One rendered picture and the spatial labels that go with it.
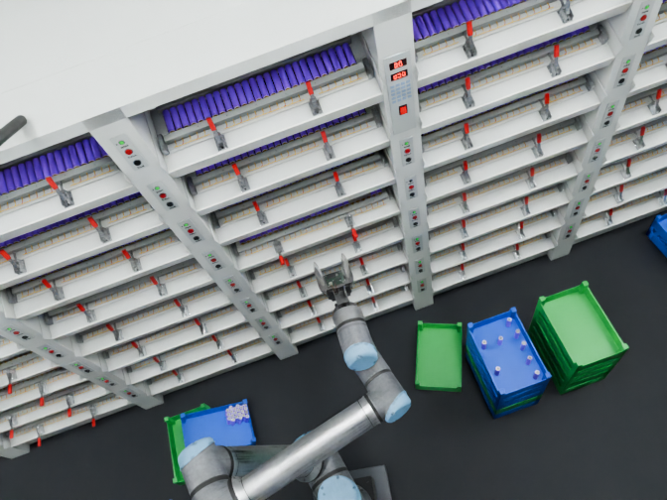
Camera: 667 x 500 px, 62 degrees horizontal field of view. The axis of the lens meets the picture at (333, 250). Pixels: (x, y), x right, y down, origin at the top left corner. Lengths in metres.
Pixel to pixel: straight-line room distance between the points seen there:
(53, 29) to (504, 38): 1.19
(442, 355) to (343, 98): 1.49
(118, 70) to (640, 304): 2.34
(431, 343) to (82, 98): 1.85
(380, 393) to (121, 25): 1.19
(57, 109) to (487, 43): 1.09
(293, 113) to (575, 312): 1.45
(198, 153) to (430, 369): 1.56
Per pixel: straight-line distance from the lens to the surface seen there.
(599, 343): 2.40
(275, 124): 1.51
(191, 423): 2.72
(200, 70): 1.36
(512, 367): 2.31
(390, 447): 2.56
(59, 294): 1.97
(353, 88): 1.53
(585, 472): 2.59
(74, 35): 1.66
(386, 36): 1.41
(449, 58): 1.58
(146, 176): 1.54
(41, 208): 1.66
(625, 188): 2.75
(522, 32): 1.65
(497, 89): 1.76
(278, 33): 1.37
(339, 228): 1.94
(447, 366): 2.63
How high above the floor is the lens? 2.51
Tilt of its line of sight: 59 degrees down
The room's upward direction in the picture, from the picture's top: 21 degrees counter-clockwise
